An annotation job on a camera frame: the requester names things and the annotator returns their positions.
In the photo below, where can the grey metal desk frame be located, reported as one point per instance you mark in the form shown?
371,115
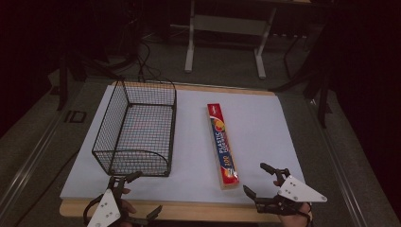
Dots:
227,25

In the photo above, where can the person's right hand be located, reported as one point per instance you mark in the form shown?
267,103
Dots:
298,218

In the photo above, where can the metal floor rail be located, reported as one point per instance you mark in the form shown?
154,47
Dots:
339,164
28,162

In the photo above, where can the long red plastic wrap box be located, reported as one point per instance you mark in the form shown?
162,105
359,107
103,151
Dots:
222,145

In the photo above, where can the black floor bracket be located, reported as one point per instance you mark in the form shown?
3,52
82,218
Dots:
75,116

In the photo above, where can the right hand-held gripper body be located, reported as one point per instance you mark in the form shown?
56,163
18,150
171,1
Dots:
298,190

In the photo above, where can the black metal stand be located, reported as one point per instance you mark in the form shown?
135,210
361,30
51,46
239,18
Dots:
322,94
63,78

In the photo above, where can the white table sheet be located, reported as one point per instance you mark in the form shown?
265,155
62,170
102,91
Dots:
268,132

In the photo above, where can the person's left hand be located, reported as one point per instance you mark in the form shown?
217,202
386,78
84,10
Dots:
127,206

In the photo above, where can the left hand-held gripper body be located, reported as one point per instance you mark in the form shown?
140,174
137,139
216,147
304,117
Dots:
106,209

